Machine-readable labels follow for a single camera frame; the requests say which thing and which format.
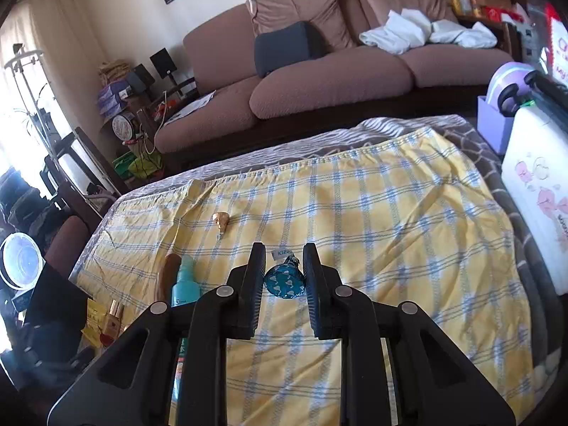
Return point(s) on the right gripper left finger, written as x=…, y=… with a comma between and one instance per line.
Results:
x=170, y=358

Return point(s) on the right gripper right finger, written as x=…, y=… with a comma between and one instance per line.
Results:
x=397, y=365

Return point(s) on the teal spray bottle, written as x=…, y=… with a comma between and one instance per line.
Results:
x=185, y=291

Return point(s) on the brown wooden roller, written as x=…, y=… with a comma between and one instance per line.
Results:
x=167, y=278

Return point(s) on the blue foil chocolate candy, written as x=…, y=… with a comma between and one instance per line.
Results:
x=284, y=279

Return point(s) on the clear plastic bucket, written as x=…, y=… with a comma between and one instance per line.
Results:
x=21, y=262

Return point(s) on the black storage box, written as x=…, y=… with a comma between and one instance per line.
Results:
x=45, y=351

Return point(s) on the brown armchair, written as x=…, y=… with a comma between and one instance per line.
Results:
x=67, y=245

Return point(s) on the yellow plaid cloth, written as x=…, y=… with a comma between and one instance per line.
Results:
x=405, y=219

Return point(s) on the stack of folded clothes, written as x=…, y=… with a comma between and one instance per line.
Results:
x=24, y=210

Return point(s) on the white floral container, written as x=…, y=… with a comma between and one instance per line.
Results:
x=535, y=175

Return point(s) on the round desk clock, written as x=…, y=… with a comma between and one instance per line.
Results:
x=123, y=126

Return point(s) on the papers on sofa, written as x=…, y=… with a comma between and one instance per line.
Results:
x=192, y=107

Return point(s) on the black speaker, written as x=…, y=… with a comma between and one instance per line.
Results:
x=163, y=63

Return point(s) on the brown fabric sofa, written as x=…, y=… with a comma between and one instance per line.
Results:
x=352, y=81

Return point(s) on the white clothes on sofa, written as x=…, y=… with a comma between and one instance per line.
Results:
x=411, y=29

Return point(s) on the dark blue cushion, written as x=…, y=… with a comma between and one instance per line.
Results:
x=299, y=42

